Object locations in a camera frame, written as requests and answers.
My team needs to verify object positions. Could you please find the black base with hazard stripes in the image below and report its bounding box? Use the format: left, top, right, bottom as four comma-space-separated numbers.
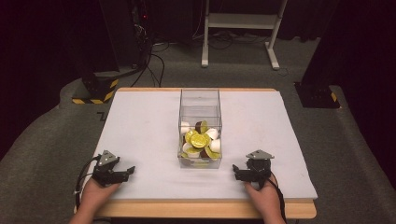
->
72, 70, 120, 105
293, 81, 341, 109

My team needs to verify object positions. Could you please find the clear plastic box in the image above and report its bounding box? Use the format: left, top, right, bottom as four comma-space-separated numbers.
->
177, 88, 223, 170

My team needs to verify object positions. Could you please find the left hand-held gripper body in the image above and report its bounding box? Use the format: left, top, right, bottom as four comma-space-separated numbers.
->
92, 149, 125, 188

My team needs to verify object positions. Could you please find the pile of coffee capsules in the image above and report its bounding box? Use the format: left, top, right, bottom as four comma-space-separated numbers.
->
179, 119, 222, 163

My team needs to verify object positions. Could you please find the wooden table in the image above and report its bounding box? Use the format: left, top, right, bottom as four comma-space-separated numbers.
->
74, 87, 318, 220

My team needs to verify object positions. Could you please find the person's right hand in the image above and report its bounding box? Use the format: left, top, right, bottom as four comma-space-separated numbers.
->
244, 174, 284, 218

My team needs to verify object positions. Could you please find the black floor cable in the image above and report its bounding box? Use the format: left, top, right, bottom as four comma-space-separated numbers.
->
130, 52, 166, 89

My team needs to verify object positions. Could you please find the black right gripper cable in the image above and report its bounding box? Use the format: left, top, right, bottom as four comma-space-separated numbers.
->
268, 177, 288, 224

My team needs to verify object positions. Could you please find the person's left hand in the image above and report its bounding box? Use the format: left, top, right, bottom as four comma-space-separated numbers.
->
81, 178, 121, 215

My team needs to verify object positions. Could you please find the white metal stand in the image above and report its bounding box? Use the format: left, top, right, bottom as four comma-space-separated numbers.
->
201, 0, 289, 71

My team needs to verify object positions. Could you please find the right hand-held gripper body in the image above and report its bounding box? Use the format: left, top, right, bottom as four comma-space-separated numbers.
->
246, 149, 276, 189

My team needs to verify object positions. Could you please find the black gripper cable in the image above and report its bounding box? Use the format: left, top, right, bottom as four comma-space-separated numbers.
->
268, 177, 288, 224
74, 155, 103, 216

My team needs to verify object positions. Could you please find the white foam mat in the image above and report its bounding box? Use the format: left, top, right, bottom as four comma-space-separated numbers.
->
81, 90, 318, 201

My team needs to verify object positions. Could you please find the black equipment tower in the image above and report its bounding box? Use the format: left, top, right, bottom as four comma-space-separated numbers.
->
130, 0, 154, 67

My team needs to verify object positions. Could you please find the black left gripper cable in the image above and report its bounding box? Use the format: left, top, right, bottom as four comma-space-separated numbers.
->
74, 155, 103, 216

